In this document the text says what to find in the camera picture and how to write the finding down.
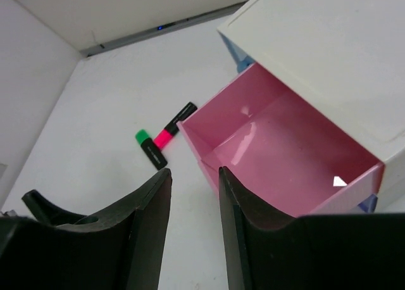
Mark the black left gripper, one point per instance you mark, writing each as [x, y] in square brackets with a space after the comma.
[44, 212]

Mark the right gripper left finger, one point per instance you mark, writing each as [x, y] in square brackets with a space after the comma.
[121, 246]

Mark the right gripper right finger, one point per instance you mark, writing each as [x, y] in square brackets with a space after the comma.
[260, 241]

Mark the pink drawer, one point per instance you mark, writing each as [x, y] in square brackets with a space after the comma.
[280, 148]

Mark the dark blue drawer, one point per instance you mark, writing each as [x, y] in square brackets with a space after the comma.
[367, 206]

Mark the light blue drawer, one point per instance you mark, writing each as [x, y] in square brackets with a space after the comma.
[242, 60]

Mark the green cap marker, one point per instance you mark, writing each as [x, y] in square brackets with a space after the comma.
[151, 150]

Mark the black pink highlighter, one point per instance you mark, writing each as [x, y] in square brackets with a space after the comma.
[171, 129]

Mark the white drawer cabinet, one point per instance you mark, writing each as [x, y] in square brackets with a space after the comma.
[345, 58]

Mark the metal rail back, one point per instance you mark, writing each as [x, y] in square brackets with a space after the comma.
[99, 48]

